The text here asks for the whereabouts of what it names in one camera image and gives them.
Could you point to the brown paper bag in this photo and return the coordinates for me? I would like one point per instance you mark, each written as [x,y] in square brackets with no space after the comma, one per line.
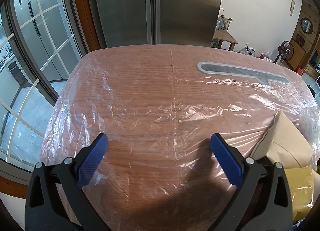
[285,141]

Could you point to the stainless steel refrigerator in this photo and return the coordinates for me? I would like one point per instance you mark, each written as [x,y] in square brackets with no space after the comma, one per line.
[187,8]

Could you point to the wooden cabinet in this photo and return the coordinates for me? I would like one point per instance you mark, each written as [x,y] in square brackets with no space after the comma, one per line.
[303,46]

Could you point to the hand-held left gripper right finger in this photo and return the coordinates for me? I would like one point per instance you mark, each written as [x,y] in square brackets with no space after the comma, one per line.
[225,159]

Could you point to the yellow wall picture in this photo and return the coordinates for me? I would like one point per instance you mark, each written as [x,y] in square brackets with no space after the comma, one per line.
[292,7]

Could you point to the glassware rack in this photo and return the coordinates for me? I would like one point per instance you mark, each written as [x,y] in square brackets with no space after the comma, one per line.
[223,24]

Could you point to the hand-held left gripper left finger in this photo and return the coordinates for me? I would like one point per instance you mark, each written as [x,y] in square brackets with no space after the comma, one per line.
[92,159]

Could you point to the crumpled clear plastic bag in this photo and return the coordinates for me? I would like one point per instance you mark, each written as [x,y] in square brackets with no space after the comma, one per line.
[310,123]

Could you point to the glass paned door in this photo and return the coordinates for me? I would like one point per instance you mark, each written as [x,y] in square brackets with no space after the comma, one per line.
[37,46]

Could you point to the clear plastic table cover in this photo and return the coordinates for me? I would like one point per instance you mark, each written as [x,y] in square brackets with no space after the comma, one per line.
[150,96]

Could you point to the black fan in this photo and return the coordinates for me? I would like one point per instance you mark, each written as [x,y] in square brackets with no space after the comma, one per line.
[285,50]

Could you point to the small wooden side table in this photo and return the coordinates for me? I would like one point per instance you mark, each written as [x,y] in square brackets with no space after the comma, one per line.
[225,37]

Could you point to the yellow packet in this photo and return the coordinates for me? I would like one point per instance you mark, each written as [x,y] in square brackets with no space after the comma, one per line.
[300,191]

